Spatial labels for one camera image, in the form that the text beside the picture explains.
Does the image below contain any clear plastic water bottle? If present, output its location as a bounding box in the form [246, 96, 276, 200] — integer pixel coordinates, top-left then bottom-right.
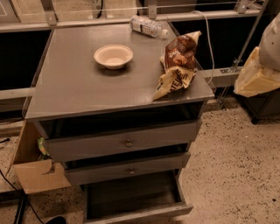
[129, 15, 168, 38]

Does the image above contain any metal frame rail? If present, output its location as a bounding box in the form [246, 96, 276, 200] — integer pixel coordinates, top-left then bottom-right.
[0, 0, 270, 102]

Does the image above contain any grey middle drawer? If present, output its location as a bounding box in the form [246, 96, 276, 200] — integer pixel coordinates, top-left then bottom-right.
[65, 152, 190, 186]

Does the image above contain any beige paper bowl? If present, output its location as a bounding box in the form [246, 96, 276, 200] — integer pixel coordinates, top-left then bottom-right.
[94, 45, 133, 70]

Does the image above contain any grey bottom drawer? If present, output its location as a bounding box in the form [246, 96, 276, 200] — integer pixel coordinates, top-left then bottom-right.
[84, 171, 193, 224]

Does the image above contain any brown yellow chip bag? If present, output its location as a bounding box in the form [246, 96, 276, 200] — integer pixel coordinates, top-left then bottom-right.
[153, 31, 201, 100]

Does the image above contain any green packet in box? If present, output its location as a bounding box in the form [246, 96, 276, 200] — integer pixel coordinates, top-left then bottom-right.
[38, 137, 49, 156]

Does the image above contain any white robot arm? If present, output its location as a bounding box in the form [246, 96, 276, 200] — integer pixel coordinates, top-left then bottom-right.
[234, 12, 280, 97]

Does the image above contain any grey drawer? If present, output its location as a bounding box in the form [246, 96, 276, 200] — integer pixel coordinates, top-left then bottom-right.
[43, 119, 201, 162]
[65, 152, 190, 186]
[84, 171, 193, 224]

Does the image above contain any grey top drawer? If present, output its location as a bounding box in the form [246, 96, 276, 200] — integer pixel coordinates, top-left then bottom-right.
[43, 119, 201, 162]

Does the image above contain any brown cardboard box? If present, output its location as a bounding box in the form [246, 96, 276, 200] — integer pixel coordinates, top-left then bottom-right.
[10, 122, 71, 194]

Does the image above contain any white cable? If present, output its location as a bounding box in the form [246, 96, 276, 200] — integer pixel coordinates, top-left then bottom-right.
[192, 10, 216, 86]

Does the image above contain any dark cabinet at right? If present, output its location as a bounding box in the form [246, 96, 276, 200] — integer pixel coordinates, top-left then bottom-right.
[235, 88, 280, 124]

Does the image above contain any grey drawer cabinet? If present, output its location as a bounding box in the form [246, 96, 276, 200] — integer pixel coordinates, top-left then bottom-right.
[22, 20, 216, 187]

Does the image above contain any black floor cable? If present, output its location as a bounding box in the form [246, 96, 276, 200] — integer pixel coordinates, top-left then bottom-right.
[0, 137, 46, 224]

